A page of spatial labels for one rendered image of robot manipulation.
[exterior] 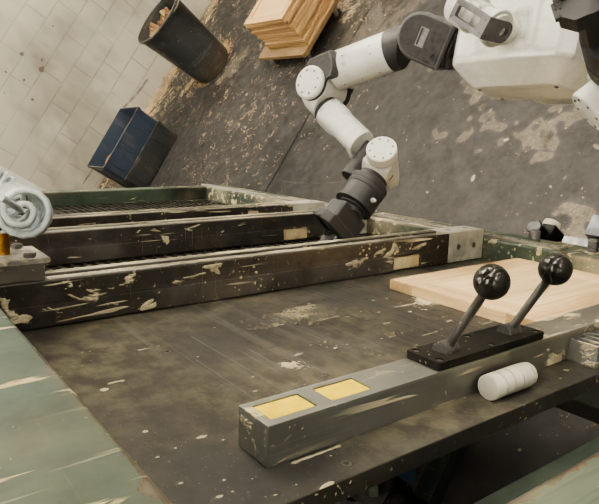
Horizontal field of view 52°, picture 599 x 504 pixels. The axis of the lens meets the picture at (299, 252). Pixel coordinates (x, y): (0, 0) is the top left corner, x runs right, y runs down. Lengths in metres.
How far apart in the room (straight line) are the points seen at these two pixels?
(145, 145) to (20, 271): 4.51
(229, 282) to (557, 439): 1.49
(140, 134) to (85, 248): 4.06
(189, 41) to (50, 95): 1.50
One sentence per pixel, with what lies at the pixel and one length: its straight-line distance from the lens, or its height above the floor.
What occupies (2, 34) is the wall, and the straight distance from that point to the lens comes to 6.18.
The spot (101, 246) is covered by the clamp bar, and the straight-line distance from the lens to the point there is 1.38.
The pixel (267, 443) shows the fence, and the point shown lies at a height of 1.69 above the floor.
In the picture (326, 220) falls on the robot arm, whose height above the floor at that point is 1.31.
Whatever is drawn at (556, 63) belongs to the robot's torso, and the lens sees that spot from 1.16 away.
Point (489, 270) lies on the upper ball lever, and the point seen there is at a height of 1.55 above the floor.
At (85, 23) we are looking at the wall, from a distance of 6.37.
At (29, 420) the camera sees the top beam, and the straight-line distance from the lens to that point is 0.45.
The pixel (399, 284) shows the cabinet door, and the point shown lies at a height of 1.23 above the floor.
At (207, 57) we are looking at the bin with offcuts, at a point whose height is 0.17.
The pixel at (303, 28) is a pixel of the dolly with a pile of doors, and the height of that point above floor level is 0.24.
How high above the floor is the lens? 2.07
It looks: 37 degrees down
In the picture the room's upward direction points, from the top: 56 degrees counter-clockwise
